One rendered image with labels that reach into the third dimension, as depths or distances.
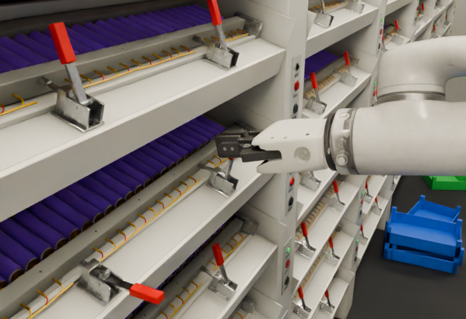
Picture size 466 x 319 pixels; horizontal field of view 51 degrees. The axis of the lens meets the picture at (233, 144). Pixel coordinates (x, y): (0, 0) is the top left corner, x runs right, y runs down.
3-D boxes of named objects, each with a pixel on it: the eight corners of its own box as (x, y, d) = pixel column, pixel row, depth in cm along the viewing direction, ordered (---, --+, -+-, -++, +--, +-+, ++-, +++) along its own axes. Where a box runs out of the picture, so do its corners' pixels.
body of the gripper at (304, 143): (335, 184, 58) (253, 182, 64) (357, 155, 67) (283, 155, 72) (328, 125, 56) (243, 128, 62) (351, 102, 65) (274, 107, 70)
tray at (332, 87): (365, 87, 147) (385, 44, 140) (292, 157, 97) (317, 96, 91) (306, 60, 153) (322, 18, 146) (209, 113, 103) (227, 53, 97)
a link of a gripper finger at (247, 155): (250, 168, 60) (236, 157, 65) (306, 152, 62) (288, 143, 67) (248, 159, 60) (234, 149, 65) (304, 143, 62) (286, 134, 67)
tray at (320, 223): (354, 198, 161) (371, 164, 155) (285, 308, 112) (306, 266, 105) (300, 170, 167) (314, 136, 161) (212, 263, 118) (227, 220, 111)
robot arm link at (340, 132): (354, 186, 58) (330, 186, 59) (372, 160, 65) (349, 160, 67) (346, 120, 56) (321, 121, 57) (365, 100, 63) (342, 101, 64)
